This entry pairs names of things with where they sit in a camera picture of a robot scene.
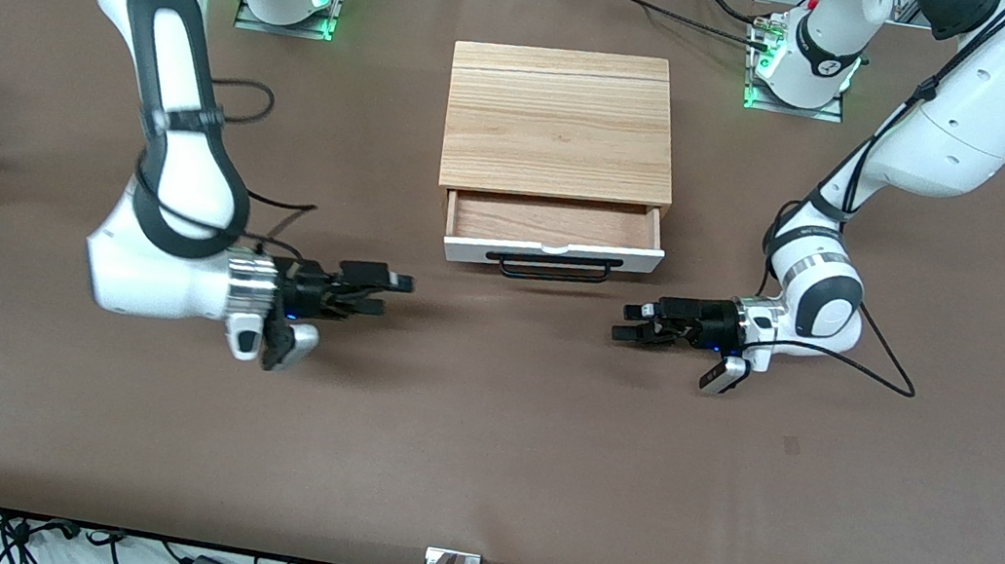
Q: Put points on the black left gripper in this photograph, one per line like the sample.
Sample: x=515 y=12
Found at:
x=711 y=324

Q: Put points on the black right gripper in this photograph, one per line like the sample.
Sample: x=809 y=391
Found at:
x=305 y=289

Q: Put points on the white drawer with wooden interior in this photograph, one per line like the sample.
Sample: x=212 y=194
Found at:
x=559 y=226

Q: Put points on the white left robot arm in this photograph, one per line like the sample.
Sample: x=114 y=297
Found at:
x=968 y=121

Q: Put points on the light wooden drawer cabinet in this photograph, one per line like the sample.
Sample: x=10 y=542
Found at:
x=564 y=123

